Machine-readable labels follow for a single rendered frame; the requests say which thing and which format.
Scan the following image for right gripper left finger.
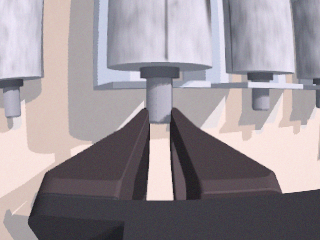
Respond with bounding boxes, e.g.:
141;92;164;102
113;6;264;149
36;108;150;200

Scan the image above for grey metal brackets with holes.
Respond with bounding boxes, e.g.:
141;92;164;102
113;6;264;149
93;81;320;90

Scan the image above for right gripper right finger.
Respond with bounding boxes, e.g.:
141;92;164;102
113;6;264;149
170;107;283;200

